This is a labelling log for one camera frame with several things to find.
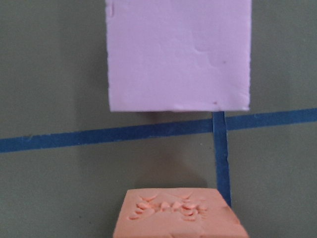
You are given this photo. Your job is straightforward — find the orange foam block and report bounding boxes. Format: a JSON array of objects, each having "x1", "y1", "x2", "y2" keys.
[{"x1": 113, "y1": 188, "x2": 249, "y2": 238}]

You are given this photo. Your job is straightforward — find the pink foam block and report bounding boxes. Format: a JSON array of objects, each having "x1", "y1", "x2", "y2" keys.
[{"x1": 106, "y1": 0, "x2": 252, "y2": 112}]

